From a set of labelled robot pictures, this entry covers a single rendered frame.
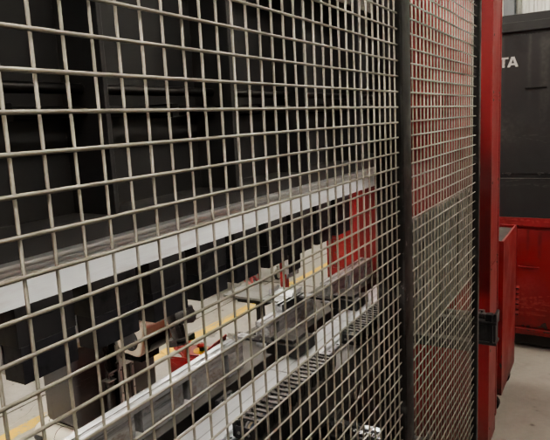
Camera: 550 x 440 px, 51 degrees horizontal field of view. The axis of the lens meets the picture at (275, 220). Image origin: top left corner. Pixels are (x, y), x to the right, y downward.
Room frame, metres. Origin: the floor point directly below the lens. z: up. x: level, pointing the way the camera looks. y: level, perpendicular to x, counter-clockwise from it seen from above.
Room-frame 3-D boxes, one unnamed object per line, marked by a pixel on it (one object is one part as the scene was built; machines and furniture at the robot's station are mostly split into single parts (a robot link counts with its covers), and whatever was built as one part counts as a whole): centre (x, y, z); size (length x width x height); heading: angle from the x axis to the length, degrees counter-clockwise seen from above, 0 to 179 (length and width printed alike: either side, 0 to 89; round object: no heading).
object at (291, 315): (2.18, -0.03, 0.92); 0.39 x 0.06 x 0.10; 150
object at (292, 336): (1.75, 0.03, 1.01); 0.26 x 0.12 x 0.05; 60
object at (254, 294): (2.30, 0.07, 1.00); 0.26 x 0.18 x 0.01; 60
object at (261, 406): (1.36, -0.02, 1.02); 0.44 x 0.06 x 0.04; 150
